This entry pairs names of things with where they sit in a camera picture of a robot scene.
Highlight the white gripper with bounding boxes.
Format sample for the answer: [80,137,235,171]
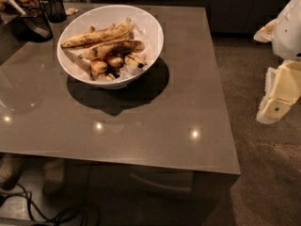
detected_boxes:
[253,0,301,124]

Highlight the long top banana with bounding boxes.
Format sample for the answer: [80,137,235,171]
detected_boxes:
[61,18,133,48]

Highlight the long banana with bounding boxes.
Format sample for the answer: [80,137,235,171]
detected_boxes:
[61,18,133,48]
[79,40,145,60]

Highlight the white bowl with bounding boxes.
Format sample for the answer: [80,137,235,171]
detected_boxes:
[57,5,164,89]

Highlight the small banana right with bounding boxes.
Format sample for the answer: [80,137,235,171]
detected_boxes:
[124,54,147,68]

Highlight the small banana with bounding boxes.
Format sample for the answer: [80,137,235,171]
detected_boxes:
[90,59,107,73]
[124,54,147,68]
[105,56,124,68]
[92,73,116,80]

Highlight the small banana middle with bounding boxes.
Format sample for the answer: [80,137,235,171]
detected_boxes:
[105,56,124,68]

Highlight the small banana left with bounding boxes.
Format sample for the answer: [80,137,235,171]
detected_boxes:
[90,59,107,73]

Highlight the small banana bottom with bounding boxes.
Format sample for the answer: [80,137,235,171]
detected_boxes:
[92,73,116,80]

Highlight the dark glass bowl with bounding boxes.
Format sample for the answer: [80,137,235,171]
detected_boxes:
[11,8,53,42]

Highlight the small wrapper on table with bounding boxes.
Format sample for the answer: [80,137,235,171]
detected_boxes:
[65,8,78,16]

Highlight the black mesh pen cup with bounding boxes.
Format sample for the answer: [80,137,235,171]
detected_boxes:
[41,0,67,23]

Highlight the black floor cable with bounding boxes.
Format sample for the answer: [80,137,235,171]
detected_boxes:
[0,182,102,226]

